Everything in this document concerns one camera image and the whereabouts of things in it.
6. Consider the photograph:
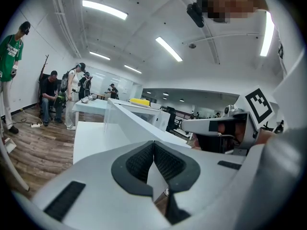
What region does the ceiling light strip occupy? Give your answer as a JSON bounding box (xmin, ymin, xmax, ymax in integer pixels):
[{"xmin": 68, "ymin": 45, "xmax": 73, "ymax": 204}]
[
  {"xmin": 155, "ymin": 36, "xmax": 183, "ymax": 62},
  {"xmin": 260, "ymin": 11, "xmax": 275, "ymax": 57},
  {"xmin": 124, "ymin": 65, "xmax": 142, "ymax": 74},
  {"xmin": 89, "ymin": 51, "xmax": 111, "ymax": 61},
  {"xmin": 82, "ymin": 0, "xmax": 128, "ymax": 21}
]

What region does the person's head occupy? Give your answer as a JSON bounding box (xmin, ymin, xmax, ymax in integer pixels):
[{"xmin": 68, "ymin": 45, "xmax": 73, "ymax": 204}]
[{"xmin": 194, "ymin": 0, "xmax": 269, "ymax": 24}]

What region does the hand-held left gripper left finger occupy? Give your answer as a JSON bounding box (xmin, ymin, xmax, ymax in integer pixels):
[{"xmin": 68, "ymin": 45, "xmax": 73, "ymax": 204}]
[{"xmin": 32, "ymin": 140, "xmax": 172, "ymax": 230}]

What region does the person's right forearm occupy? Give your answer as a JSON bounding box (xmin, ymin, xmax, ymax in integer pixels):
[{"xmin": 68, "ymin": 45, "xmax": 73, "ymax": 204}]
[{"xmin": 256, "ymin": 128, "xmax": 280, "ymax": 146}]

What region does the black head camera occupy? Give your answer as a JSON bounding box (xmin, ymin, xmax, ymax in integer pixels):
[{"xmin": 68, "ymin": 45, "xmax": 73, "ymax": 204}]
[{"xmin": 187, "ymin": 2, "xmax": 205, "ymax": 28}]

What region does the white microwave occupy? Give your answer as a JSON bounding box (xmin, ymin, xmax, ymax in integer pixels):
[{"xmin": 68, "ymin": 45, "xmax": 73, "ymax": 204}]
[{"xmin": 119, "ymin": 99, "xmax": 170, "ymax": 132}]

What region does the black office chair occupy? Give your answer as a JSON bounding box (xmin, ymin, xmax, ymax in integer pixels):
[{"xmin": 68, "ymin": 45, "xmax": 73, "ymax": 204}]
[{"xmin": 165, "ymin": 106, "xmax": 183, "ymax": 135}]

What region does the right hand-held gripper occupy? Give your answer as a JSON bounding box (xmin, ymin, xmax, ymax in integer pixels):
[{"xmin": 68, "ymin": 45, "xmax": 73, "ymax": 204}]
[{"xmin": 181, "ymin": 86, "xmax": 275, "ymax": 156}]

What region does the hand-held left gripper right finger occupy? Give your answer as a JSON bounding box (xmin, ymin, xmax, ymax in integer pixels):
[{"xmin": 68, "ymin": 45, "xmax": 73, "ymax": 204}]
[{"xmin": 153, "ymin": 140, "xmax": 249, "ymax": 226}]

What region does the yellow corn cob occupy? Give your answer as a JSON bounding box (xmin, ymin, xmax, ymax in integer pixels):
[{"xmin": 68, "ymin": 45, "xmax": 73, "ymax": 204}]
[{"xmin": 129, "ymin": 98, "xmax": 151, "ymax": 106}]

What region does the plain white table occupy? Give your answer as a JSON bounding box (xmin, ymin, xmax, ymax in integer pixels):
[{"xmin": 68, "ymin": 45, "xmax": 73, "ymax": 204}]
[{"xmin": 71, "ymin": 98, "xmax": 108, "ymax": 127}]

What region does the person's right hand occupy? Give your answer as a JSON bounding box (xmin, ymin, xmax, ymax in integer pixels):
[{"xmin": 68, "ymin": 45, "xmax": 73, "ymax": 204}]
[{"xmin": 217, "ymin": 122, "xmax": 246, "ymax": 142}]

